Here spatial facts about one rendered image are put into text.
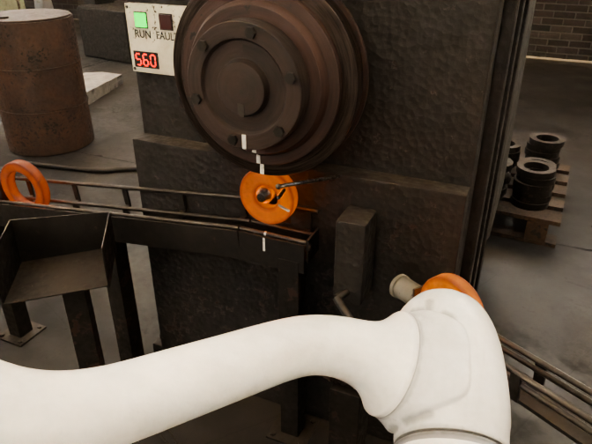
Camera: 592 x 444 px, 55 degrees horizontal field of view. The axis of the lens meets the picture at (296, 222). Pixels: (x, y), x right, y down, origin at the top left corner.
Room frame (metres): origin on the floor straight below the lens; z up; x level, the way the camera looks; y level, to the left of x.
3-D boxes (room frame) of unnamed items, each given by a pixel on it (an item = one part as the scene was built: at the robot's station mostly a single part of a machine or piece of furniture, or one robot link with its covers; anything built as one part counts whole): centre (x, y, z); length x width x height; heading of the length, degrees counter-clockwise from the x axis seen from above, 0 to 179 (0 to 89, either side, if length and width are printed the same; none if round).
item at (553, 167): (3.04, -0.91, 0.22); 1.20 x 0.81 x 0.44; 64
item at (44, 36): (3.90, 1.76, 0.45); 0.59 x 0.59 x 0.89
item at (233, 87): (1.23, 0.11, 1.11); 0.28 x 0.06 x 0.28; 66
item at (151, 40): (1.56, 0.34, 1.15); 0.26 x 0.02 x 0.18; 66
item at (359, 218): (1.24, -0.15, 0.68); 0.11 x 0.08 x 0.24; 156
